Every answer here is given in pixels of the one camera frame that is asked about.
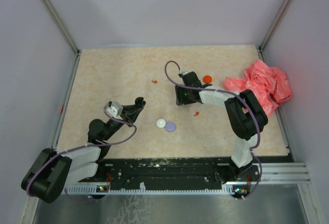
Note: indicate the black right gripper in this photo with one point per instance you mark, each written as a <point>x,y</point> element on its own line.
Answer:
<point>180,99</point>

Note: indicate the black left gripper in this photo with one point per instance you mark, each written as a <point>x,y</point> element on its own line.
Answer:
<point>132,112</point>

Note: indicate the orange earbud charging case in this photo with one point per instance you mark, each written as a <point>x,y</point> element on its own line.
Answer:
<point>207,79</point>

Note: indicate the white earbud charging case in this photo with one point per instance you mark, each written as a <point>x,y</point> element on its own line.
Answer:
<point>161,123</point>

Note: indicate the purple earbud charging case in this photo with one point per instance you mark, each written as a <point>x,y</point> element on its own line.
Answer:
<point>170,127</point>

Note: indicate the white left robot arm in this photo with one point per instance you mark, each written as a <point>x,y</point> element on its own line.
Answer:
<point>53,172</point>

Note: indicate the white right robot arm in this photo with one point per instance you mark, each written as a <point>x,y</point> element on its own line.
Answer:
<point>246,116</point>

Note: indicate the pink crumpled plastic bag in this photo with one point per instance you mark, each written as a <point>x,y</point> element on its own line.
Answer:
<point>270,85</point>

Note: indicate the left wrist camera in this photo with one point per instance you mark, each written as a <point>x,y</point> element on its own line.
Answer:
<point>115,109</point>

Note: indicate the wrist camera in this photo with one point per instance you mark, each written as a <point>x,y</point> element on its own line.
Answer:
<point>181,74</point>
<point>115,109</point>

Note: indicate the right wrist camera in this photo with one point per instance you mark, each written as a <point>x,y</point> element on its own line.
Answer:
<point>181,74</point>

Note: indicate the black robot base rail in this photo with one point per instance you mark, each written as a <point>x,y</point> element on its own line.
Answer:
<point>168,176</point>

